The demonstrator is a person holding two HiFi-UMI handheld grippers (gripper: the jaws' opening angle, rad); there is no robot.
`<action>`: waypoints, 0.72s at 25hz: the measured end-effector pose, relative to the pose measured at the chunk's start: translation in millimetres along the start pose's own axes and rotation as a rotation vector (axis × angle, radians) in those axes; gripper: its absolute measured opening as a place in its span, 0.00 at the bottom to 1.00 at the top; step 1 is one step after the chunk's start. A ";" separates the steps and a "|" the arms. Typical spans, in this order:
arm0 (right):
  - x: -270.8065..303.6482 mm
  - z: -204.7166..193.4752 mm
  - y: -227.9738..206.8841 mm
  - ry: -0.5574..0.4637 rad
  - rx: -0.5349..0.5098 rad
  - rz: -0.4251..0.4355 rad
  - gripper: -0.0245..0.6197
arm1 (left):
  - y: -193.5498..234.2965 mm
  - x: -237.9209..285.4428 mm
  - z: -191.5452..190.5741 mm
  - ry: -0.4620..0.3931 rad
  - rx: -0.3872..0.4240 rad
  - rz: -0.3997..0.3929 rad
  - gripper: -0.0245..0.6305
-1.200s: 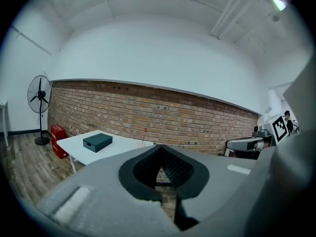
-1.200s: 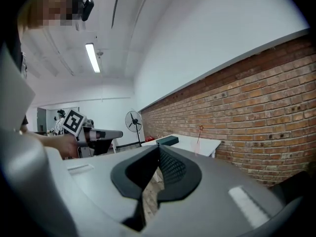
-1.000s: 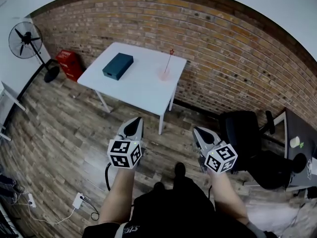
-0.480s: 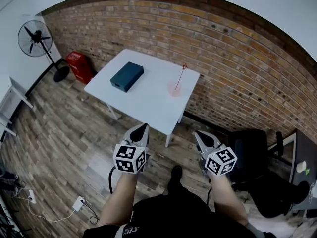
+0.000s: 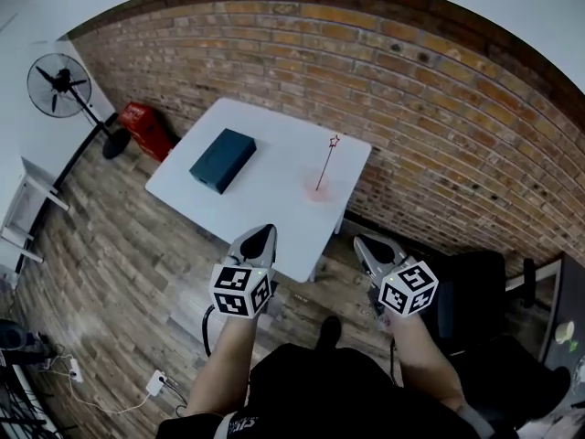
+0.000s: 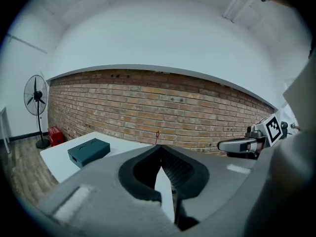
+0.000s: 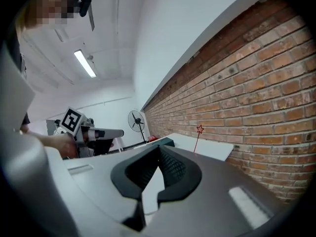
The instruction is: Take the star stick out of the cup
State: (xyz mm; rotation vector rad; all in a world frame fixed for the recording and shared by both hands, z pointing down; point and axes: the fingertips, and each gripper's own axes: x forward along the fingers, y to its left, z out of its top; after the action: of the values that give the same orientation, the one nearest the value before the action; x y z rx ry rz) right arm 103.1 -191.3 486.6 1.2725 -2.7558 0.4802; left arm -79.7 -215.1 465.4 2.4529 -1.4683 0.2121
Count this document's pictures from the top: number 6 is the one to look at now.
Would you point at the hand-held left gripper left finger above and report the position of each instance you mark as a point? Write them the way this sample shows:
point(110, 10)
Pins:
point(103, 196)

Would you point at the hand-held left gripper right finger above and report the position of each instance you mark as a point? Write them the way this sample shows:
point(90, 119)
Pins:
point(217, 181)

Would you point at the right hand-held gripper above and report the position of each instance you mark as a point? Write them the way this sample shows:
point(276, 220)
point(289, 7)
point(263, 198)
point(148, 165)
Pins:
point(271, 131)

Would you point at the red star stick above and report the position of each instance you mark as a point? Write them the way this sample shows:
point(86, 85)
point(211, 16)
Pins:
point(157, 133)

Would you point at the dark teal box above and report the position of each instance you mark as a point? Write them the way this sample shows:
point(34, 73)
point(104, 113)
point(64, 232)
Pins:
point(87, 152)

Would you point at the person's white shirt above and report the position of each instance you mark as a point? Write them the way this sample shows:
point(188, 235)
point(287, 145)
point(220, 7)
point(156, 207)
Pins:
point(286, 181)

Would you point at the red crate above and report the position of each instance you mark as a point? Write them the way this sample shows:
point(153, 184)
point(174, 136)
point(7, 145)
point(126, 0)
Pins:
point(55, 136)

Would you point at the black standing fan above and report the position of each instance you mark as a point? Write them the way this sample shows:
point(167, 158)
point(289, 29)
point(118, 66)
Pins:
point(37, 100)

